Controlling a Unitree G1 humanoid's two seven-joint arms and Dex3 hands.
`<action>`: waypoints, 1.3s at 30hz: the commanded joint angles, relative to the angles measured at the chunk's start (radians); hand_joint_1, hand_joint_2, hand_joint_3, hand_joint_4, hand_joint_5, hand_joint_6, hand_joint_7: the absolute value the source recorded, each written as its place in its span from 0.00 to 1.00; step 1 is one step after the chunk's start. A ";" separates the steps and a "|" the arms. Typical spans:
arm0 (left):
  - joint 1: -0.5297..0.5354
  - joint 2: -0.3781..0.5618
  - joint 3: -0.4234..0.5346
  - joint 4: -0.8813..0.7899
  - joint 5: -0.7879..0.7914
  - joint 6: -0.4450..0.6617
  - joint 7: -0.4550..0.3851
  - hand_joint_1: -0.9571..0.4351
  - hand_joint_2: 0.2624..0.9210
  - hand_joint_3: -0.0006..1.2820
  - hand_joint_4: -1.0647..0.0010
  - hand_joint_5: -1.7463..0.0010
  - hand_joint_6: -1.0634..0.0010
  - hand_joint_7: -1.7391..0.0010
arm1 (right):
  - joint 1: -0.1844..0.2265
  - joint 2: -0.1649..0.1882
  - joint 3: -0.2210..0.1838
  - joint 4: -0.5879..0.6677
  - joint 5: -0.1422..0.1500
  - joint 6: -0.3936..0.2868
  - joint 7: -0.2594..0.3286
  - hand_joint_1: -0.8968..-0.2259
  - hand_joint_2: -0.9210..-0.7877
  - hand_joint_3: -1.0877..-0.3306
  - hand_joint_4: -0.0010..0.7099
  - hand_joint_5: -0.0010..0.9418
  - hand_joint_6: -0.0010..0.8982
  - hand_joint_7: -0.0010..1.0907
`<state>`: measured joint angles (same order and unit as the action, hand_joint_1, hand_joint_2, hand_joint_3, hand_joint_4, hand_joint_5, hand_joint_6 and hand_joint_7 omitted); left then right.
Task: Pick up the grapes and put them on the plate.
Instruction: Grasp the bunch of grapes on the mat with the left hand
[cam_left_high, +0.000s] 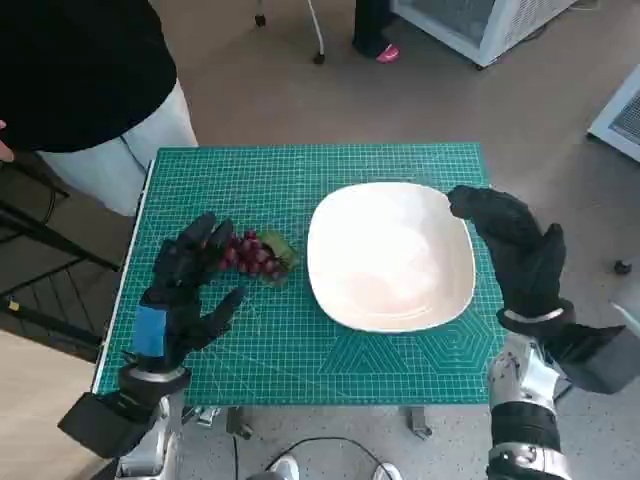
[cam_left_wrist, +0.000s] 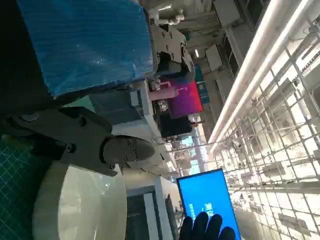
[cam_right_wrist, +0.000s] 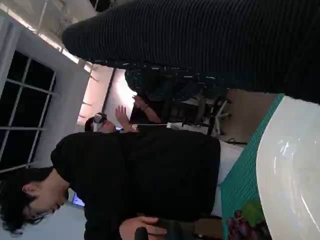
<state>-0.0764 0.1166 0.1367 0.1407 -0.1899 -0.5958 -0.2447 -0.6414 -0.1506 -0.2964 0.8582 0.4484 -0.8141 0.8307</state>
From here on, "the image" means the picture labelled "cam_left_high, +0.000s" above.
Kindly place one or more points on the white rolling frame with casters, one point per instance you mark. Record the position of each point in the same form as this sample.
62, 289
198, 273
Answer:
316, 25

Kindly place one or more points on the grey furniture piece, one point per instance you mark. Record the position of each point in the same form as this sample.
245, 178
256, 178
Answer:
627, 310

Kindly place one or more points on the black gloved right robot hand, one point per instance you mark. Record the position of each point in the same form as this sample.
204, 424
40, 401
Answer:
525, 260

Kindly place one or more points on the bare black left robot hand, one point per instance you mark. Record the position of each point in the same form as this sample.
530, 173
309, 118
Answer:
180, 280

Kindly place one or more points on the green cutting mat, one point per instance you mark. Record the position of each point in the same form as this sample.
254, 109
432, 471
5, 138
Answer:
300, 360

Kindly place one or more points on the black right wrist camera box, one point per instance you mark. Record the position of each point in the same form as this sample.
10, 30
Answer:
590, 355

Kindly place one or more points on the black caster wheel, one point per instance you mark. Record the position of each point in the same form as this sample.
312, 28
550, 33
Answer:
622, 266

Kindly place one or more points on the red toy grape bunch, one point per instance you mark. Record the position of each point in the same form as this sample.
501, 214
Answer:
250, 255

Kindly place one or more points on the person's hand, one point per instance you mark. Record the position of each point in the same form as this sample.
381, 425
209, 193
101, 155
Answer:
5, 145

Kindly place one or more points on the white mesh-sided cabinet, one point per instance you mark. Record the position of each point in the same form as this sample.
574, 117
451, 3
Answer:
500, 30

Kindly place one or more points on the light wooden desk top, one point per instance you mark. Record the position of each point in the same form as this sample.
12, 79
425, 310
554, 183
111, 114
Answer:
30, 400

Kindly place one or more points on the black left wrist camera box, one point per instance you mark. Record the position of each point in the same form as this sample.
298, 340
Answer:
95, 420

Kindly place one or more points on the person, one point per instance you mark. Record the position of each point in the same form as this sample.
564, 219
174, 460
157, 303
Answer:
75, 75
367, 30

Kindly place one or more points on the white shoe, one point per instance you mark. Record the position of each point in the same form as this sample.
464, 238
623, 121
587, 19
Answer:
286, 467
387, 472

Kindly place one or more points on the black metal rack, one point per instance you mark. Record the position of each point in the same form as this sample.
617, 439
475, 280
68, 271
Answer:
40, 305

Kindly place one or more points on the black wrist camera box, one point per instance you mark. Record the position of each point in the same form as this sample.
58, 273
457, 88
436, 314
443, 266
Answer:
590, 355
95, 420

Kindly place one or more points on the grey table leg bracket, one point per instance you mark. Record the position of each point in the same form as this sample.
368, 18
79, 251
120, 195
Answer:
420, 422
239, 422

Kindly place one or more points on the silver table clamp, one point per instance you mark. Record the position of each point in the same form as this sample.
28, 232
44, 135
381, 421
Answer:
205, 416

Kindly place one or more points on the small yellow label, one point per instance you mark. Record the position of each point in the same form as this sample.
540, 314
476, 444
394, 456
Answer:
12, 304

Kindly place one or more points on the white appliance with grille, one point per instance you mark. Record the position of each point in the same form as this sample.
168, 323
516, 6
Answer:
620, 120

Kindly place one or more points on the white square plate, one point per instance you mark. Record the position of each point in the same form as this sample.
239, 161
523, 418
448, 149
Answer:
390, 260

